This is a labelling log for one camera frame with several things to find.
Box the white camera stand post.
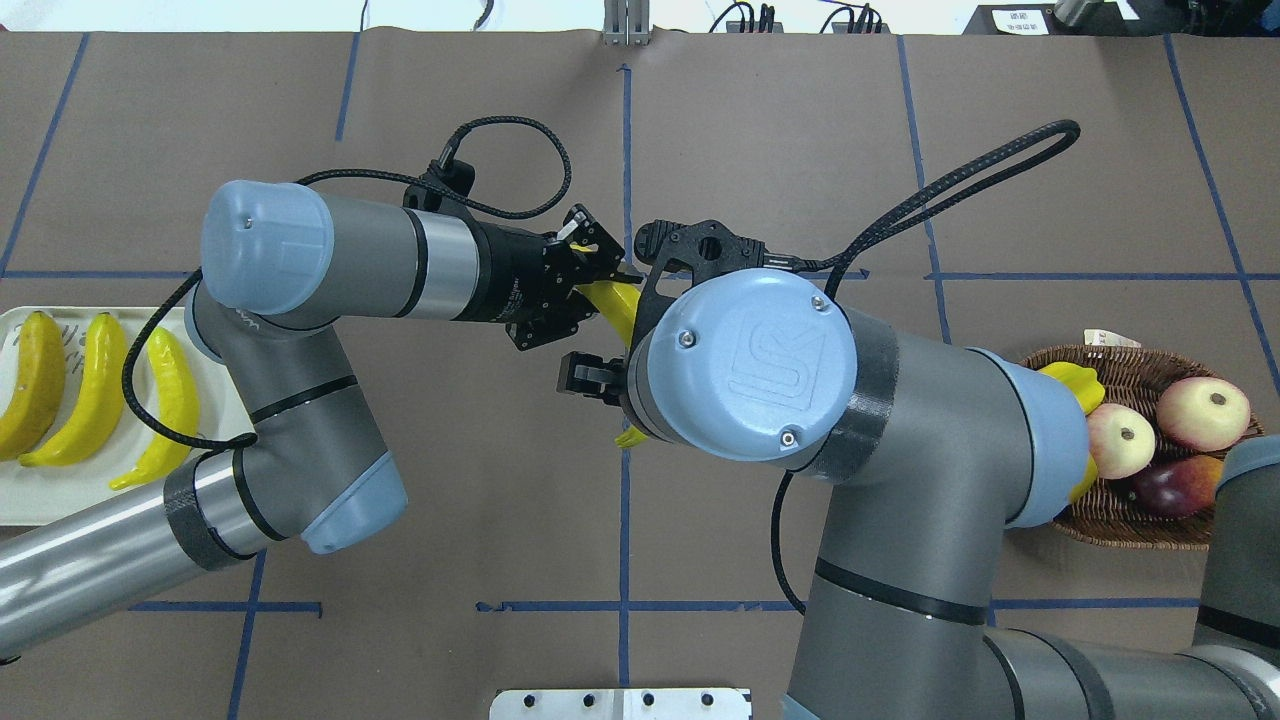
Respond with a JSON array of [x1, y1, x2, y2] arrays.
[[488, 687, 754, 719]]

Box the basket paper tag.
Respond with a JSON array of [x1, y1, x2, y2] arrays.
[[1082, 328, 1143, 348]]

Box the cream bear plate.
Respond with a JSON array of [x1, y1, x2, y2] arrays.
[[1, 306, 252, 527]]

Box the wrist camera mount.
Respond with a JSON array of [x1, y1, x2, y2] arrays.
[[401, 160, 476, 217], [632, 220, 765, 348]]

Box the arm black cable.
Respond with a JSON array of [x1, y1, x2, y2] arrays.
[[120, 117, 573, 451], [768, 120, 1083, 615]]

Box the aluminium frame post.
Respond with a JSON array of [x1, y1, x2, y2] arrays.
[[602, 0, 653, 47]]

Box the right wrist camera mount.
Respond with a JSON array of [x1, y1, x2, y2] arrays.
[[632, 220, 765, 348]]

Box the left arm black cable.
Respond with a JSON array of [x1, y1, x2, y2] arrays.
[[120, 117, 573, 451]]

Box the dark red mango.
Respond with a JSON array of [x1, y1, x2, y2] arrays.
[[1129, 455, 1224, 518]]

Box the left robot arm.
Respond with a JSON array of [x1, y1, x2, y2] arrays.
[[1, 179, 632, 661]]

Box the pink peach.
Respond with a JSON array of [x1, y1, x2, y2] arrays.
[[1156, 377, 1252, 452]]

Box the yellow mango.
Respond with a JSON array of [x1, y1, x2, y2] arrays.
[[1068, 454, 1100, 505]]

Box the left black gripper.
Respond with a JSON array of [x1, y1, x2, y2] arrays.
[[470, 204, 628, 405]]

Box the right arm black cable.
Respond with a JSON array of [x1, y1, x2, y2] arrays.
[[768, 120, 1083, 615]]

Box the pale apple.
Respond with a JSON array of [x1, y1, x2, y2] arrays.
[[1087, 404, 1157, 480]]

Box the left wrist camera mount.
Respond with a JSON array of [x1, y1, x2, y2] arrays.
[[401, 160, 476, 217]]

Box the yellow banana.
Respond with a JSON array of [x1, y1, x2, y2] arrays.
[[108, 327, 201, 492], [18, 313, 129, 468], [575, 281, 641, 416], [1, 310, 67, 461]]

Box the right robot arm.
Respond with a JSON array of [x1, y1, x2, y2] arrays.
[[559, 269, 1277, 719]]

